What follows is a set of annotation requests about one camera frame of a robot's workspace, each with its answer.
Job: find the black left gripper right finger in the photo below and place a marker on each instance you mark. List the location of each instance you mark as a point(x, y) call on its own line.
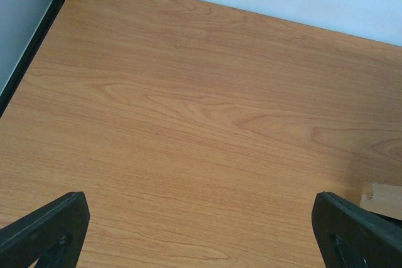
point(350, 236)

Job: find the black aluminium frame rail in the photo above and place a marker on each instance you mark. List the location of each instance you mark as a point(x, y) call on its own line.
point(24, 25)

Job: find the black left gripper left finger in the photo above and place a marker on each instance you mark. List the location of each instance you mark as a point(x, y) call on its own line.
point(51, 236)

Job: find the aluminium poker case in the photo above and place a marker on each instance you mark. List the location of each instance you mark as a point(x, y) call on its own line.
point(381, 199)

